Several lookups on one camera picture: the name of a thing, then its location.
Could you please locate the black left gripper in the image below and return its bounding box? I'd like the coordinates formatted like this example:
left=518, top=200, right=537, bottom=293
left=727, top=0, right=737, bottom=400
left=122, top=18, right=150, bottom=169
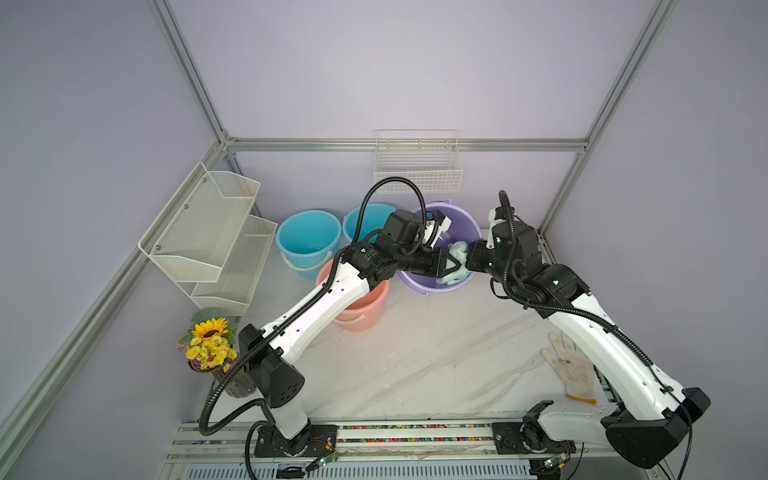
left=395, top=248, right=460, bottom=280

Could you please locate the teal bucket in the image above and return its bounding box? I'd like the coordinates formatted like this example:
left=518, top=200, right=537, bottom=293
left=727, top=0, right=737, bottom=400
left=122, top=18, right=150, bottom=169
left=342, top=203, right=396, bottom=243

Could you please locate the mint green microfibre cloth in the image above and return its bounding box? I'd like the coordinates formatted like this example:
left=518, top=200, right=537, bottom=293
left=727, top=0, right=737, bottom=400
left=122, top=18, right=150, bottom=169
left=436, top=241, right=470, bottom=286

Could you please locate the purple plastic bucket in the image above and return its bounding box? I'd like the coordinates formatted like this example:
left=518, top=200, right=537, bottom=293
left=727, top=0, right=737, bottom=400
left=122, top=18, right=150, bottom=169
left=397, top=200, right=484, bottom=296

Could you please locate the pink plastic bucket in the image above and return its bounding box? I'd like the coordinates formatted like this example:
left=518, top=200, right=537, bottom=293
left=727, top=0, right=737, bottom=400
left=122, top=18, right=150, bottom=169
left=310, top=263, right=390, bottom=332

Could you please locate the teal bucket being wiped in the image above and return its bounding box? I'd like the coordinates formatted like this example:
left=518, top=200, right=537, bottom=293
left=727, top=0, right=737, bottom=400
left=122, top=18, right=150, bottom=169
left=275, top=210, right=342, bottom=281

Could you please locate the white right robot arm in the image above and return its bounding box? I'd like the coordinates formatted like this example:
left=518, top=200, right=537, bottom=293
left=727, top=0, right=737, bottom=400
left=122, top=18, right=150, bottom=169
left=467, top=207, right=711, bottom=469

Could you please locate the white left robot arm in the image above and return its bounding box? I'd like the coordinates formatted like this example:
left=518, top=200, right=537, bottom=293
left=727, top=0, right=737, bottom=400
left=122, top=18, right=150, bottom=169
left=240, top=209, right=461, bottom=441

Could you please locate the white work glove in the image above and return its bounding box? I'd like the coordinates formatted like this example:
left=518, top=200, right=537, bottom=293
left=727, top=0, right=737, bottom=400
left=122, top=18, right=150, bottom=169
left=541, top=332, right=597, bottom=406

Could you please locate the white two-tier mesh shelf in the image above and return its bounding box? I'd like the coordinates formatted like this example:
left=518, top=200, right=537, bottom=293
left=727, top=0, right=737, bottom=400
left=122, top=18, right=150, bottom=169
left=138, top=163, right=278, bottom=316

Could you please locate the sunflower bouquet in vase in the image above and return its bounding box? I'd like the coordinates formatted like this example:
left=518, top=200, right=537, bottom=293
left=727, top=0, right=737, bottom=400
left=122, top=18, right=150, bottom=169
left=177, top=308, right=239, bottom=384

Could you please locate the white wire wall basket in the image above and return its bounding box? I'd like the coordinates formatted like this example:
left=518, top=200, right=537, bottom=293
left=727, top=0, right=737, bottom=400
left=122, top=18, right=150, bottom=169
left=373, top=129, right=463, bottom=194

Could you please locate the black corrugated right cable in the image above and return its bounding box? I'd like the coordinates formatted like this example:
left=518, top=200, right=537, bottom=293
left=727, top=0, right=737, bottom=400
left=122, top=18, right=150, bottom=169
left=497, top=190, right=694, bottom=480

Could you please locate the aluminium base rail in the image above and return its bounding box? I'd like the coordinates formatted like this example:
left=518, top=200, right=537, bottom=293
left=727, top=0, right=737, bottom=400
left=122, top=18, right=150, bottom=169
left=159, top=419, right=677, bottom=479

